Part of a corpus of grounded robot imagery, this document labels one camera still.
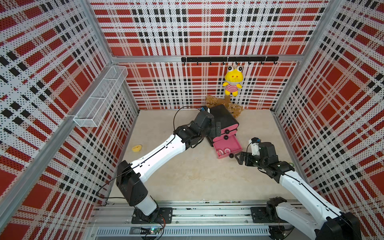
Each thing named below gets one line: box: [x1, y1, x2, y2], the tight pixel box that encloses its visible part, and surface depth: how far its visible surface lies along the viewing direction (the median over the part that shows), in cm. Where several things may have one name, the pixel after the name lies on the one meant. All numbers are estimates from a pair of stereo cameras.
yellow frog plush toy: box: [223, 65, 244, 97], surface depth 95 cm
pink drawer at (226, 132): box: [212, 124, 240, 142], surface depth 93 cm
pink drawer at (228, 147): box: [213, 133, 243, 159], surface depth 98 cm
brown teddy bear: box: [205, 95, 244, 118], surface depth 116 cm
